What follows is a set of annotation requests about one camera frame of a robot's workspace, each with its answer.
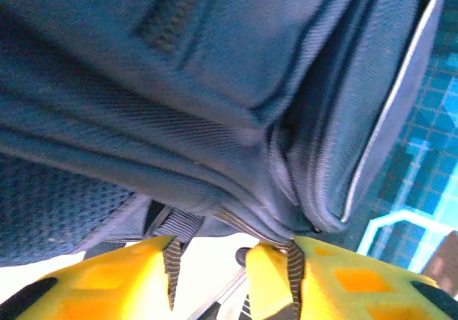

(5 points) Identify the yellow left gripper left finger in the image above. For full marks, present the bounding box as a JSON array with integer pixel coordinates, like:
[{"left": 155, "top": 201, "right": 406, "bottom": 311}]
[{"left": 0, "top": 233, "right": 184, "bottom": 320}]

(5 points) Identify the navy blue student backpack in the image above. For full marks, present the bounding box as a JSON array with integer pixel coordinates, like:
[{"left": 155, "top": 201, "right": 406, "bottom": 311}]
[{"left": 0, "top": 0, "right": 450, "bottom": 267}]

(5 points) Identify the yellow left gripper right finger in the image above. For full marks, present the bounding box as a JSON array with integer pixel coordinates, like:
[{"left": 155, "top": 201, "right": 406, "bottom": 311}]
[{"left": 245, "top": 236, "right": 458, "bottom": 320}]

